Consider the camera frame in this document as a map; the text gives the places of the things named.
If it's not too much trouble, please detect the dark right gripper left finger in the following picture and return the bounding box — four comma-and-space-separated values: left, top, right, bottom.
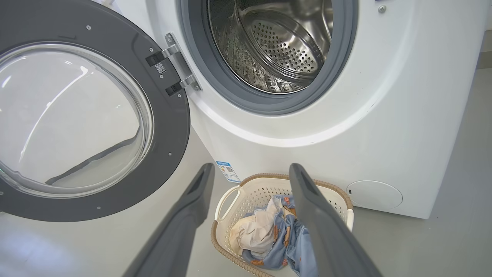
123, 163, 215, 277

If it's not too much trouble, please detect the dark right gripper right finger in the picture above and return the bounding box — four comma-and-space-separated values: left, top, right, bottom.
289, 163, 383, 277

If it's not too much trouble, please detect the blue printed garment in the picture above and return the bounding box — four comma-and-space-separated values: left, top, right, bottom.
286, 225, 319, 277

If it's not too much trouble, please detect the blue garment with white lining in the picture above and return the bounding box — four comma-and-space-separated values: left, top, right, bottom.
229, 194, 299, 270

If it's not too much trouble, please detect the round black glass washer door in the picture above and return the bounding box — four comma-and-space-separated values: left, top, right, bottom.
0, 0, 191, 222

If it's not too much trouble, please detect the white front-load washing machine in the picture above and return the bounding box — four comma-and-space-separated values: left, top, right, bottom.
92, 0, 490, 220

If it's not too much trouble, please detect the metal door hinge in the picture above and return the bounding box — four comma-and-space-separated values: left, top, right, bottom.
145, 33, 201, 97

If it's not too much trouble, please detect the grey rubber door gasket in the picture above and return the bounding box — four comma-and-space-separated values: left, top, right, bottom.
179, 0, 359, 116

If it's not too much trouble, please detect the steel washer drum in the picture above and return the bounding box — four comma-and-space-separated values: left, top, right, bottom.
208, 0, 334, 94

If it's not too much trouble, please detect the round white filter cover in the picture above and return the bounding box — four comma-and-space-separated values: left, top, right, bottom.
346, 180, 403, 210

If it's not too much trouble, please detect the blue energy label sticker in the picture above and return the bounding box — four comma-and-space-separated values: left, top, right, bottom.
216, 161, 241, 183

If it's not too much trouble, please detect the cream perforated laundry basket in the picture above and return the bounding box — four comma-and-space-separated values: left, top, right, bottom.
211, 173, 354, 277

